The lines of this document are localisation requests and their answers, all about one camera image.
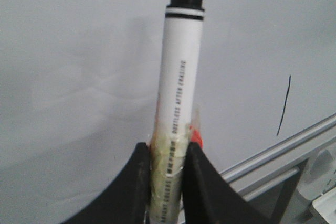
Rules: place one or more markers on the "white whiteboard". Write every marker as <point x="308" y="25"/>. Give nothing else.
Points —
<point x="79" y="83"/>

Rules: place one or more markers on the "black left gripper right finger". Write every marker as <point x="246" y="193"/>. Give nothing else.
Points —
<point x="208" y="198"/>

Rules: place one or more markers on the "white whiteboard marker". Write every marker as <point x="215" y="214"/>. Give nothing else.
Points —
<point x="183" y="26"/>

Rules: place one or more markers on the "white metal frame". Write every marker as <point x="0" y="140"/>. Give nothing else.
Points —
<point x="304" y="193"/>

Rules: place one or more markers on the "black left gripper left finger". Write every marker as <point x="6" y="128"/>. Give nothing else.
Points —
<point x="125" y="199"/>

